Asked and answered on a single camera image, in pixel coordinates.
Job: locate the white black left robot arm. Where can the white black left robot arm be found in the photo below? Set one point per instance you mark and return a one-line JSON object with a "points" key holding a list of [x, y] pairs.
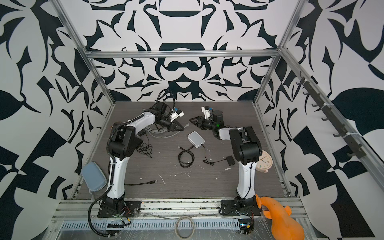
{"points": [[123, 141]]}

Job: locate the light blue plastic lid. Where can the light blue plastic lid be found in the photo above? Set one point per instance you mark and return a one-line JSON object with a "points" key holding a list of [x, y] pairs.
{"points": [[94, 177]]}

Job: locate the white network switch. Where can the white network switch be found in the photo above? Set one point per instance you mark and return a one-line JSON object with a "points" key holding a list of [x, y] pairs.
{"points": [[195, 139]]}

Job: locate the black wall hook rail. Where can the black wall hook rail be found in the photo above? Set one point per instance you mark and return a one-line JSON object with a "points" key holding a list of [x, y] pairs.
{"points": [[333, 116]]}

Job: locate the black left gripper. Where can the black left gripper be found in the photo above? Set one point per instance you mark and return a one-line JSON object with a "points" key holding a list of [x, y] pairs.
{"points": [[175, 125]]}

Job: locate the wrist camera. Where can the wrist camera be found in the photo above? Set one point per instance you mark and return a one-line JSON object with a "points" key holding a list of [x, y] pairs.
{"points": [[176, 113], [208, 112]]}

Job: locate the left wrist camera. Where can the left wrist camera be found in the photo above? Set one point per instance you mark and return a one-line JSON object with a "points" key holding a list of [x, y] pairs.
{"points": [[176, 113]]}

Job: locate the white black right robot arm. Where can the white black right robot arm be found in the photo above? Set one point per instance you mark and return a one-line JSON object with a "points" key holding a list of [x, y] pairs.
{"points": [[246, 147]]}

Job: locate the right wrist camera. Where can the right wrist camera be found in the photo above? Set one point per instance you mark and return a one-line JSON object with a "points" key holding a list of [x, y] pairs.
{"points": [[208, 112]]}

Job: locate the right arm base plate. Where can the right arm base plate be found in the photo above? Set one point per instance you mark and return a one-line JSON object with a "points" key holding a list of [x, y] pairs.
{"points": [[239, 207]]}

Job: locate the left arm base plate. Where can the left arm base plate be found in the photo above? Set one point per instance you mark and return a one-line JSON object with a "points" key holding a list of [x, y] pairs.
{"points": [[125, 209]]}

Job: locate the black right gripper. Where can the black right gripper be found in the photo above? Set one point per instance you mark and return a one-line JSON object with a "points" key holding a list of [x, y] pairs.
{"points": [[201, 121]]}

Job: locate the beige round alarm clock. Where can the beige round alarm clock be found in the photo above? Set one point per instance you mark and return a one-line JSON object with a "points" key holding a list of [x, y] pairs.
{"points": [[265, 162]]}

